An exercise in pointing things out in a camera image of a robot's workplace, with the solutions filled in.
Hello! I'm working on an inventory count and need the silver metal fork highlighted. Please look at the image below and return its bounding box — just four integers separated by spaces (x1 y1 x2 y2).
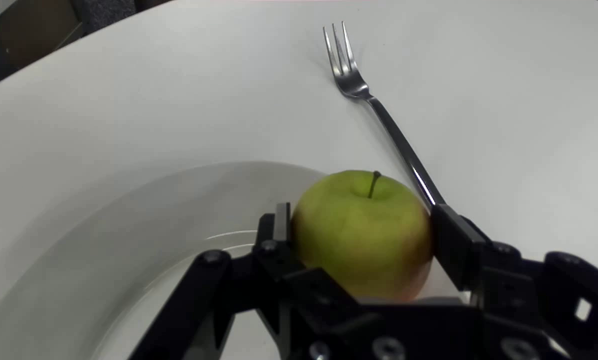
320 21 449 209

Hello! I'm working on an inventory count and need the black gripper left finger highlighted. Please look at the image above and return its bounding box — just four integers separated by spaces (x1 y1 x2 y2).
126 199 360 360

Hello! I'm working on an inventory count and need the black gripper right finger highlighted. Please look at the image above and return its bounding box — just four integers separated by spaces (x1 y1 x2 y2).
428 202 598 360

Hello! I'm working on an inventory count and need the green and red apple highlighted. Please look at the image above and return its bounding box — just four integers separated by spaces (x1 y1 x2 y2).
293 168 439 301

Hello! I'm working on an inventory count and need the white ceramic plate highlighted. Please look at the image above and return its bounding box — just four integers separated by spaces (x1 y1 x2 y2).
0 159 474 360

